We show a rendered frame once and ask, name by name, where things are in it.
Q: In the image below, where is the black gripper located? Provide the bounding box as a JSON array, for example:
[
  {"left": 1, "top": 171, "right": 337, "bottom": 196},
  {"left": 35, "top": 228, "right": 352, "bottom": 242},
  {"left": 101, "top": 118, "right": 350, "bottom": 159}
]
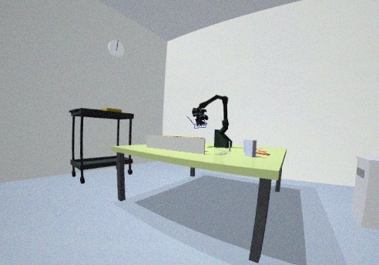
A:
[{"left": 193, "top": 112, "right": 205, "bottom": 126}]

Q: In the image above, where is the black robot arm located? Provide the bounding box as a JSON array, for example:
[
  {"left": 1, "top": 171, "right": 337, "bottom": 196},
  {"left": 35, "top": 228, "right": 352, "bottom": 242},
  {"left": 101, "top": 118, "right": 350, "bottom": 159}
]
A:
[{"left": 192, "top": 95, "right": 229, "bottom": 135}]

